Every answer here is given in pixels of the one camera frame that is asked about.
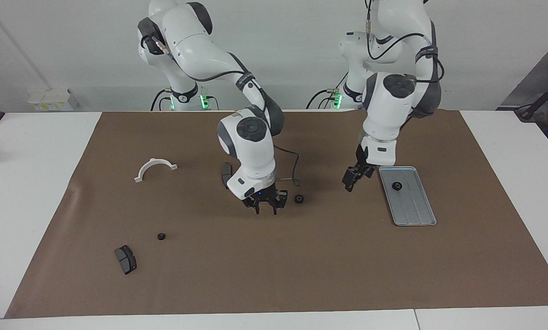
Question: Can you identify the silver metal tray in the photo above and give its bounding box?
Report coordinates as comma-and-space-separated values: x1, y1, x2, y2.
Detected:
378, 166, 437, 227

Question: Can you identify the brown table mat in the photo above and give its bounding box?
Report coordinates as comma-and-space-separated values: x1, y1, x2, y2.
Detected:
4, 110, 548, 319

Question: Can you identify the short grey brake pad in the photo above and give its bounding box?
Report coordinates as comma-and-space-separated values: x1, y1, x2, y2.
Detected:
114, 245, 138, 275

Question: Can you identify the black stand pole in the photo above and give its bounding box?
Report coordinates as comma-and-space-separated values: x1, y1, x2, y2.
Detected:
515, 76, 548, 122

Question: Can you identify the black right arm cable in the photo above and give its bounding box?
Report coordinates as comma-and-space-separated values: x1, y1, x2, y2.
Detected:
152, 37, 300, 186

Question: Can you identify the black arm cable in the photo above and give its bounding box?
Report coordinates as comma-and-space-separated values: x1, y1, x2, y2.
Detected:
152, 37, 300, 186
365, 0, 443, 83

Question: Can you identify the black left base cable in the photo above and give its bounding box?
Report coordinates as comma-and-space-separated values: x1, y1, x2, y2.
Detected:
307, 69, 350, 110

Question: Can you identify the black base cable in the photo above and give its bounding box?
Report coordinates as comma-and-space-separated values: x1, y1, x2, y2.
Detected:
307, 69, 350, 110
151, 88, 171, 111

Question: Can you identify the white curved plastic bracket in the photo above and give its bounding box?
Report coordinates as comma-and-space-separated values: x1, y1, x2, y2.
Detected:
134, 158, 179, 183

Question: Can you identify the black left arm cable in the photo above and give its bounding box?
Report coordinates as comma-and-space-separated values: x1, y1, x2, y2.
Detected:
365, 0, 443, 83

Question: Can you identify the black right base cable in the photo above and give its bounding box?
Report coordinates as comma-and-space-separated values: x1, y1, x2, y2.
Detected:
151, 88, 171, 111

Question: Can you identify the white wall socket box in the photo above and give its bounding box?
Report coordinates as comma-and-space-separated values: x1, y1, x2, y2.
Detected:
28, 88, 79, 112

